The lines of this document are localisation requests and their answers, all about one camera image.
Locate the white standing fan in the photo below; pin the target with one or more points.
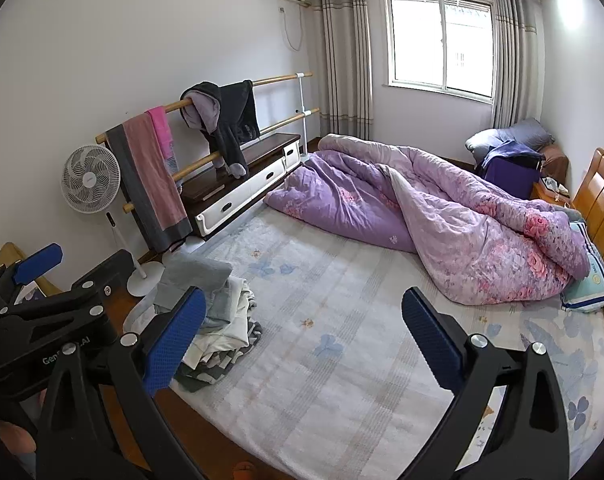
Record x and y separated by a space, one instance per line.
89 177

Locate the pink grey striped towel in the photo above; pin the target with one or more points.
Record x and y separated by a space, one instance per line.
144 185

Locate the orange slipper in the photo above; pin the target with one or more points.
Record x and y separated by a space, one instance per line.
244 471

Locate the bright pink towel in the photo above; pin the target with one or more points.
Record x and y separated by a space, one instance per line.
161 135

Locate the window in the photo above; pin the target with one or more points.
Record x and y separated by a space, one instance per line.
439 40

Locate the brown cushioned chair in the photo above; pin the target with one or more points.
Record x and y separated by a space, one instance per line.
554 160

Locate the purple storage box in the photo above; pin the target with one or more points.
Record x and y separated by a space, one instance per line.
509 180

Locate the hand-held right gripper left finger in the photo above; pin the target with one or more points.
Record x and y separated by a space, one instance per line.
174 335

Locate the purple floral quilt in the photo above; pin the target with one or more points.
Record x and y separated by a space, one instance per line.
447 220

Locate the grey zip hoodie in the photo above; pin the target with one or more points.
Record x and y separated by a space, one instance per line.
197 275

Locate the wooden bar rack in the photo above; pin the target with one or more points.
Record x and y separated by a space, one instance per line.
277 79

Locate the dark blue cloth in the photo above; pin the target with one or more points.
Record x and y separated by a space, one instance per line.
507 152

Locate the dark white low cabinet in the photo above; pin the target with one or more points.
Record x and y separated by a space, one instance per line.
252 175

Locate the wooden bed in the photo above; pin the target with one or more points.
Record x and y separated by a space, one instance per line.
602 190

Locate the pile of folded clothes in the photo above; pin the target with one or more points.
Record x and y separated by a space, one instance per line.
222 340

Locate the blue grey pillow pile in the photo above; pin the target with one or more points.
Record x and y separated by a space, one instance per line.
519 130

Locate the grey beige curtain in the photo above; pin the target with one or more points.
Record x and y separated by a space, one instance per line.
514 55
344 55

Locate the person's left hand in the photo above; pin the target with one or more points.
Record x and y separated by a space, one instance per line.
13 441

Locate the butterfly print bed sheet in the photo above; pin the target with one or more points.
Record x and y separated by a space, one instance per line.
342 310

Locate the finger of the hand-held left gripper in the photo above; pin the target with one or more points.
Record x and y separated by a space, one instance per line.
37 260
109 272

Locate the light wooden furniture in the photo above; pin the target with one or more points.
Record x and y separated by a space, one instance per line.
4 252

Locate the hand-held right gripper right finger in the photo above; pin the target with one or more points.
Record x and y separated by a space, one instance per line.
432 340

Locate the wooden nightstand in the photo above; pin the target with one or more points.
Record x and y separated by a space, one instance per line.
544 195

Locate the blue white pillow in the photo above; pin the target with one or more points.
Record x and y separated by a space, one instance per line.
594 280

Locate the dark grey jacket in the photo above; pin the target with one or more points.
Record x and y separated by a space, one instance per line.
232 115

